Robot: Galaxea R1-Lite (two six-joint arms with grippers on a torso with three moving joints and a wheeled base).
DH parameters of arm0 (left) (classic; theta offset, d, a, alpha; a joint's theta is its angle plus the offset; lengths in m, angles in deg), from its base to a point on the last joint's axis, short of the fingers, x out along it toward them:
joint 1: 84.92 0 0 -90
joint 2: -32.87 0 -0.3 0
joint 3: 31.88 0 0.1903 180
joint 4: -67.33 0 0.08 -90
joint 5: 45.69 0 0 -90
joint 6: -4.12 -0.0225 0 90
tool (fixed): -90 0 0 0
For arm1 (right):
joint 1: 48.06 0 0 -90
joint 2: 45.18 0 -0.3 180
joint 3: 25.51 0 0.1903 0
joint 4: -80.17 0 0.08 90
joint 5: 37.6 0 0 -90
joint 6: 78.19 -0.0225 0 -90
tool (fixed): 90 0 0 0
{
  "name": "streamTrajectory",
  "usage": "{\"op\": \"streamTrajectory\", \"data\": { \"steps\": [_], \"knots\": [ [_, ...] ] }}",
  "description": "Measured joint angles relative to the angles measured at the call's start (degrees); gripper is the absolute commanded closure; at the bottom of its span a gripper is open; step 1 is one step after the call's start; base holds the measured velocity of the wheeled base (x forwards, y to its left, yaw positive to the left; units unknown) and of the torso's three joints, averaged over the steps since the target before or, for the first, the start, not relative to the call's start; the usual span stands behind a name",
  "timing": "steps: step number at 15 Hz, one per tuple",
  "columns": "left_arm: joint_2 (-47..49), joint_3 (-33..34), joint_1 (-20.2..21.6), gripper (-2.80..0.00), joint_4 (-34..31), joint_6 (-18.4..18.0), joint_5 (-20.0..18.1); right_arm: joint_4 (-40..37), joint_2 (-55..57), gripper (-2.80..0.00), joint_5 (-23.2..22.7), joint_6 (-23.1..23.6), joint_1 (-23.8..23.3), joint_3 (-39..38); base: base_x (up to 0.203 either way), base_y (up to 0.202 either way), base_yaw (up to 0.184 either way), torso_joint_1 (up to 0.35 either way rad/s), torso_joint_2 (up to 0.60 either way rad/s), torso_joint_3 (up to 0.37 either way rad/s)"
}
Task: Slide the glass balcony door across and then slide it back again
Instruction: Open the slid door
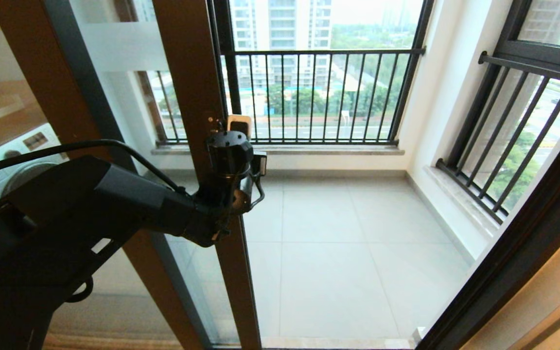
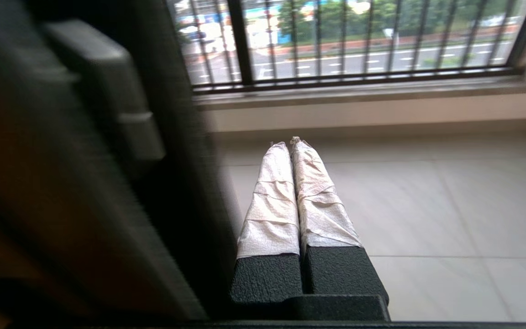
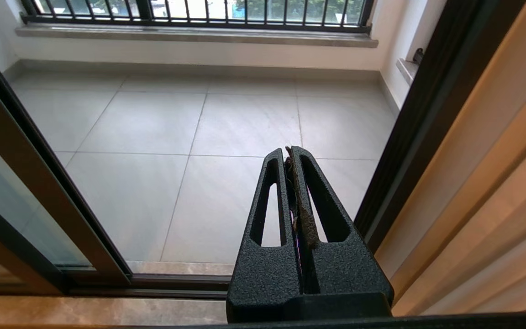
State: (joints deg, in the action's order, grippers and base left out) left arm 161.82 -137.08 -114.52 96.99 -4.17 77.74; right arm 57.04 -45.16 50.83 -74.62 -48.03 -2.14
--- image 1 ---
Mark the dark brown door jamb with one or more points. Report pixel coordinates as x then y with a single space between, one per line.
503 277

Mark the sliding glass door brown frame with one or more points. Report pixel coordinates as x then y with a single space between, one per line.
187 73

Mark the grey stone window sill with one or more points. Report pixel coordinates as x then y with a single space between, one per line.
333 149
457 194

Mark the black window guard railing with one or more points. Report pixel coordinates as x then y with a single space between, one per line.
333 141
464 182

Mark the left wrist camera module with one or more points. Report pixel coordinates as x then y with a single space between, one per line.
260 164

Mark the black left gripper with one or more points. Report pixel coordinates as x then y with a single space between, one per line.
229 155

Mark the white front-load washing machine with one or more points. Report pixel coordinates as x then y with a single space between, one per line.
37 141

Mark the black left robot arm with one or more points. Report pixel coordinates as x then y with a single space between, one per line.
66 209

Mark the dark window frame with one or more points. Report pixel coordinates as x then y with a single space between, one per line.
224 29
552 51

